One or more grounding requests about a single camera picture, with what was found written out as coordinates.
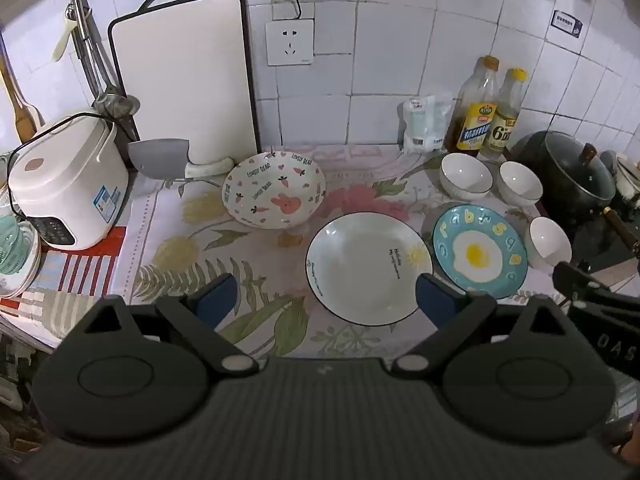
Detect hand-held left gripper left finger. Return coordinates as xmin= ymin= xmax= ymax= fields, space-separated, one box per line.
xmin=82 ymin=274 xmax=261 ymax=377

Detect clear vinegar bottle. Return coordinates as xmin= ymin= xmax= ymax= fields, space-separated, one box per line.
xmin=480 ymin=67 xmax=528 ymax=161

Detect black wok with wooden handle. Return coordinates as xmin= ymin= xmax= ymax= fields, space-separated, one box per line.
xmin=510 ymin=130 xmax=640 ymax=261

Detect white wall socket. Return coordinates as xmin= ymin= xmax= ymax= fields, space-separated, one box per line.
xmin=265 ymin=18 xmax=316 ymax=67

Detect white plate black rim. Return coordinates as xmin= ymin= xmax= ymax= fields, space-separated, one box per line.
xmin=305 ymin=211 xmax=434 ymax=327

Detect small white bowl black rim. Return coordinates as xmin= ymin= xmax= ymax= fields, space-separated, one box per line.
xmin=529 ymin=216 xmax=572 ymax=270
xmin=497 ymin=161 xmax=544 ymax=207

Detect metal ladle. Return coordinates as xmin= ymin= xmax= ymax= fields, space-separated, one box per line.
xmin=70 ymin=0 xmax=142 ymax=120

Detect stacked plates at left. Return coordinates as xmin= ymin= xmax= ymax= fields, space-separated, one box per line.
xmin=0 ymin=215 xmax=42 ymax=298

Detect plastic salt bag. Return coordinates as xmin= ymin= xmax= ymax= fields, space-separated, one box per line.
xmin=400 ymin=96 xmax=456 ymax=155

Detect wall sticker label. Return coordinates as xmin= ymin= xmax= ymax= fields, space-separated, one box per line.
xmin=552 ymin=9 xmax=585 ymax=39

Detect floral tablecloth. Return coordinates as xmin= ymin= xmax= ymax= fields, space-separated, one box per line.
xmin=120 ymin=142 xmax=566 ymax=361

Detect large white bowl grey rim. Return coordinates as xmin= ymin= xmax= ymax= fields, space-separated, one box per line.
xmin=439 ymin=152 xmax=495 ymax=200

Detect cleaver with white handle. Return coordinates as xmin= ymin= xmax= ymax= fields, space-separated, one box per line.
xmin=127 ymin=138 xmax=236 ymax=181

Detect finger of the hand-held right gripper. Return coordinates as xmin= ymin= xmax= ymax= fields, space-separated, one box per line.
xmin=552 ymin=260 xmax=615 ymax=307

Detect cooking oil bottle yellow label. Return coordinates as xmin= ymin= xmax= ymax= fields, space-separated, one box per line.
xmin=445 ymin=56 xmax=501 ymax=154

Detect white rice paddle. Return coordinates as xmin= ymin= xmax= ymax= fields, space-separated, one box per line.
xmin=52 ymin=7 xmax=82 ymax=63

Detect blue fried egg plate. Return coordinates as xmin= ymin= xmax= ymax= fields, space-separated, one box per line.
xmin=432 ymin=204 xmax=528 ymax=300

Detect pot with wooden knob lid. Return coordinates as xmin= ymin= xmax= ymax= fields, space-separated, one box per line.
xmin=616 ymin=157 xmax=640 ymax=197

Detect red striped cloth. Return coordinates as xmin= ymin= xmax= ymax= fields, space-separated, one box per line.
xmin=0 ymin=227 xmax=128 ymax=353

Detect white rice cooker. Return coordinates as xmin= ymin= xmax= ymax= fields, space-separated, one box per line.
xmin=7 ymin=110 xmax=132 ymax=252

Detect black gas stove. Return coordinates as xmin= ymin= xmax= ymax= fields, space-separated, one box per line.
xmin=510 ymin=132 xmax=640 ymax=281

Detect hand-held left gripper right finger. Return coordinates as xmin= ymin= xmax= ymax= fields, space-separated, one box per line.
xmin=391 ymin=274 xmax=569 ymax=379

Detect wooden spatula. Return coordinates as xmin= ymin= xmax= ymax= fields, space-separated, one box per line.
xmin=0 ymin=55 xmax=46 ymax=144

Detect glass wok lid brown knob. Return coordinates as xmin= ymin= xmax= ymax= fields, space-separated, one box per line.
xmin=544 ymin=131 xmax=617 ymax=207

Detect white cutting board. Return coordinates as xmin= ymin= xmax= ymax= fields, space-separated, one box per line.
xmin=107 ymin=0 xmax=262 ymax=167

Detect bunny print plate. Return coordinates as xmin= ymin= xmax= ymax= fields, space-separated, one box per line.
xmin=221 ymin=151 xmax=327 ymax=230

